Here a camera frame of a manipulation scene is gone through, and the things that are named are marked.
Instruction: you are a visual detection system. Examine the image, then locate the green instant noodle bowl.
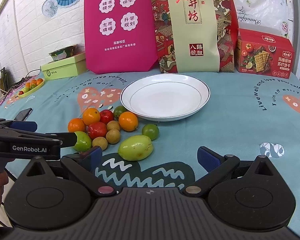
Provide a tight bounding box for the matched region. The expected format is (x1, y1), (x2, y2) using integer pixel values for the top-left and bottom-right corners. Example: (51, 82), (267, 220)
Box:
(49, 45), (76, 61)

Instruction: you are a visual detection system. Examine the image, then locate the yellow fruit tray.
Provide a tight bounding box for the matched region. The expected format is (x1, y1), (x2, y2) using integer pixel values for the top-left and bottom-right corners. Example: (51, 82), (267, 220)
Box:
(17, 78), (45, 98)

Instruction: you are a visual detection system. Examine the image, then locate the orange tangerine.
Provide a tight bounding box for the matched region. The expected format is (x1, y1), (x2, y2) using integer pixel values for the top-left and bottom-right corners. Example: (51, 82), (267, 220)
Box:
(82, 108), (101, 126)

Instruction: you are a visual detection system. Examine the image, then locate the light green shoe box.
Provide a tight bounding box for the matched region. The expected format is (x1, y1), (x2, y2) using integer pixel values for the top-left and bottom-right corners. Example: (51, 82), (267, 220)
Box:
(40, 53), (87, 80)

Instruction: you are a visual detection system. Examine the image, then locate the brown longan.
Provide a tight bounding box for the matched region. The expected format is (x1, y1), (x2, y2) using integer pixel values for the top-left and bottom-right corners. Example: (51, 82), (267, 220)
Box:
(106, 129), (121, 145)
(92, 137), (108, 151)
(106, 120), (121, 131)

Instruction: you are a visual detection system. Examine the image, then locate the large green oval fruit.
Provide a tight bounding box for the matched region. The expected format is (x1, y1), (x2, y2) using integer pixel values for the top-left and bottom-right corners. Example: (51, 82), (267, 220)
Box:
(117, 135), (154, 161)

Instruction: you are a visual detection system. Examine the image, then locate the red tomato fruit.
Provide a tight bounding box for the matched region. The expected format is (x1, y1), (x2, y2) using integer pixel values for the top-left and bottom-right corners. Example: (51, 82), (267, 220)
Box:
(88, 122), (107, 140)

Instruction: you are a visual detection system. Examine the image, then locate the small pale paper fan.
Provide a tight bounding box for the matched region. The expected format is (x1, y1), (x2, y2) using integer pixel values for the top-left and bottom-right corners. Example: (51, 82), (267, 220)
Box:
(42, 0), (58, 18)

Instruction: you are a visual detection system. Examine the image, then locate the white floral plastic bag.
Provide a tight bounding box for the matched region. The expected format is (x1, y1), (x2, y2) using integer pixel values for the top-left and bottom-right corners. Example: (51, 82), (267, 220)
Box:
(234, 0), (289, 38)

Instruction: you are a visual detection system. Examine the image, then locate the red apple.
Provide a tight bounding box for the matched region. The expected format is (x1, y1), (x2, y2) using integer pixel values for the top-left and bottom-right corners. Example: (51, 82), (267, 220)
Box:
(100, 109), (115, 125)

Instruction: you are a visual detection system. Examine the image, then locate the green round fruit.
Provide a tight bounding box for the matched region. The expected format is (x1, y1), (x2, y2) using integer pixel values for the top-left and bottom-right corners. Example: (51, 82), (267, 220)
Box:
(74, 131), (92, 152)

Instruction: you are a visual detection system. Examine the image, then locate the small orange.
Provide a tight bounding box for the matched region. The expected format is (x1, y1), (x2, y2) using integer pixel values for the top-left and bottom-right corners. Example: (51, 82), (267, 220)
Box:
(68, 118), (87, 132)

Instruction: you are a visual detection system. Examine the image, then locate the orange with stem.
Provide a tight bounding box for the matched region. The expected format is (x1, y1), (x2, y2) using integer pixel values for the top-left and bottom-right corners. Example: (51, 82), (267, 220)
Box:
(119, 112), (139, 132)

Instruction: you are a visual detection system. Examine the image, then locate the red cracker box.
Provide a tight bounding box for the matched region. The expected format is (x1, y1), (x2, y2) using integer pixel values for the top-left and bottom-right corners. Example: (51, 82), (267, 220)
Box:
(235, 29), (294, 79)

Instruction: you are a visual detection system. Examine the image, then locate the black smartphone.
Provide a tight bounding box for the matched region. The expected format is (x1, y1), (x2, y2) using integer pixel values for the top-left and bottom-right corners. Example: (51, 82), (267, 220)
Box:
(14, 108), (32, 121)

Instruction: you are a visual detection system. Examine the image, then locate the red patterned gift bag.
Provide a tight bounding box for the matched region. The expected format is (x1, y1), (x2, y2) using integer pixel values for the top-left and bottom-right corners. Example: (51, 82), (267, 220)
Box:
(151, 0), (238, 73)

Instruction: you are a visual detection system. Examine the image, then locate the magenta tote bag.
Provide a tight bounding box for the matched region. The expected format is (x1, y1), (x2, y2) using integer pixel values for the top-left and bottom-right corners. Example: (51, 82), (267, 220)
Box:
(84, 0), (158, 74)

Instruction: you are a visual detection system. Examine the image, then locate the white ceramic plate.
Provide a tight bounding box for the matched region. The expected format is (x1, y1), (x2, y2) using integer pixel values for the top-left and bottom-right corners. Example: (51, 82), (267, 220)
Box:
(120, 74), (211, 122)

